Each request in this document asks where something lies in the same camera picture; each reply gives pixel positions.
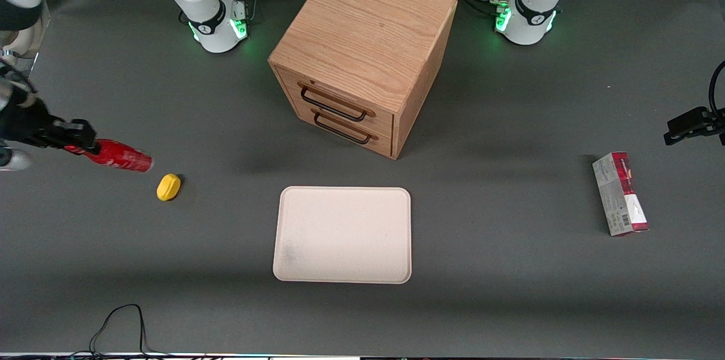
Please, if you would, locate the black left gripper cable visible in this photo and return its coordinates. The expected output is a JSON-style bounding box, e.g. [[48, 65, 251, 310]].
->
[[708, 60, 725, 118]]

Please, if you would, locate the wooden drawer cabinet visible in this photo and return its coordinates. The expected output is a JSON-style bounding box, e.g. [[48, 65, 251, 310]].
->
[[267, 0, 459, 160]]

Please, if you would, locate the grey and red carton box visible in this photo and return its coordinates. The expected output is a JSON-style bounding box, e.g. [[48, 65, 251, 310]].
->
[[592, 151, 650, 237]]

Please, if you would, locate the red coke bottle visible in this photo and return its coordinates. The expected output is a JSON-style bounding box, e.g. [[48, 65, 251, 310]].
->
[[64, 139, 155, 174]]

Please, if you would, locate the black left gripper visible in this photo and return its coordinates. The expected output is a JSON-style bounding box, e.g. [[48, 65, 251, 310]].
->
[[664, 106, 725, 147]]

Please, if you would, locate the beige rectangular tray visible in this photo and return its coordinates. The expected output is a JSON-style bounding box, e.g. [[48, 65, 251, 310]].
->
[[272, 186, 412, 285]]

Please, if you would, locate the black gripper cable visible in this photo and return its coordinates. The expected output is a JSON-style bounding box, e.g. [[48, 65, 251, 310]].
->
[[708, 60, 725, 118], [0, 59, 39, 109]]

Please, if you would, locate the thin black looped cable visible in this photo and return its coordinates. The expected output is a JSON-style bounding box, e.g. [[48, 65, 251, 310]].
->
[[57, 303, 170, 358]]

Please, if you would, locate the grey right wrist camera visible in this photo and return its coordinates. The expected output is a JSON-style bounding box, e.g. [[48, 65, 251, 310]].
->
[[0, 147, 33, 172]]

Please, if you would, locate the black metal drawer handle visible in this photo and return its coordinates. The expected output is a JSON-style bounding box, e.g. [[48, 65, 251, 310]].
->
[[298, 84, 369, 123], [313, 112, 373, 145]]

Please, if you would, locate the yellow plastic lemon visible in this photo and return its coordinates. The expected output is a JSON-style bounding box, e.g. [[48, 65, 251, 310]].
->
[[156, 173, 182, 202]]

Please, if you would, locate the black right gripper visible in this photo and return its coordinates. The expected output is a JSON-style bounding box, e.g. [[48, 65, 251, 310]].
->
[[0, 94, 101, 156]]

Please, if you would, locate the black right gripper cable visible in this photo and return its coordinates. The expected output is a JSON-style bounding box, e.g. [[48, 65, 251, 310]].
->
[[0, 59, 39, 109]]

